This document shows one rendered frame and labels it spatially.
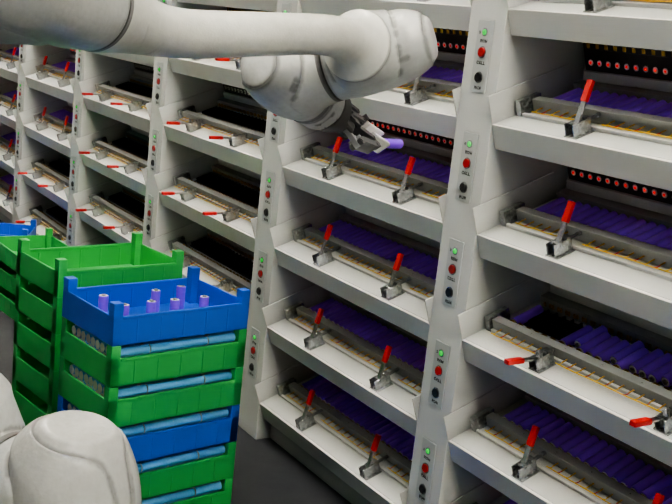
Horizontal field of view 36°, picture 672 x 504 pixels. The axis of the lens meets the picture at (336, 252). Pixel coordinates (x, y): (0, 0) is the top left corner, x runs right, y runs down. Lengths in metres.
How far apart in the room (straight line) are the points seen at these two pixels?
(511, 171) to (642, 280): 0.37
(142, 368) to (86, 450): 0.74
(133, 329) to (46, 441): 0.70
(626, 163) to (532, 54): 0.34
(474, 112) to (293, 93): 0.41
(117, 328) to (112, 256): 0.58
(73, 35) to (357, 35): 0.45
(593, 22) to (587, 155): 0.20
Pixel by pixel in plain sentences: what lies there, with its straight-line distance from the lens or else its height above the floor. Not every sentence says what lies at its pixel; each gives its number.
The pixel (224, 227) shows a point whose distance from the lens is 2.66.
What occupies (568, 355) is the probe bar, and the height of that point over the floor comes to 0.52.
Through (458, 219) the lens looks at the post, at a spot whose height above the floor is 0.69.
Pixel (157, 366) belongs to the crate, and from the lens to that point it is 1.97.
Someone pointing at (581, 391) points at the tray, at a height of 0.49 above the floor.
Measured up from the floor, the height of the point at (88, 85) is 0.71.
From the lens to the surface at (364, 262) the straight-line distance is 2.22.
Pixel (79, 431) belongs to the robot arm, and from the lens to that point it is 1.26.
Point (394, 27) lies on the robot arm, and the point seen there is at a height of 1.01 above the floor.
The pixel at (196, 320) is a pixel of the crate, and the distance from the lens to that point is 1.99.
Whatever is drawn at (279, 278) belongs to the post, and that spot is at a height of 0.41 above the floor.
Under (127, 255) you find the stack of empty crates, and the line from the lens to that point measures 2.48.
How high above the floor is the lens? 1.01
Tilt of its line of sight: 12 degrees down
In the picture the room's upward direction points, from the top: 6 degrees clockwise
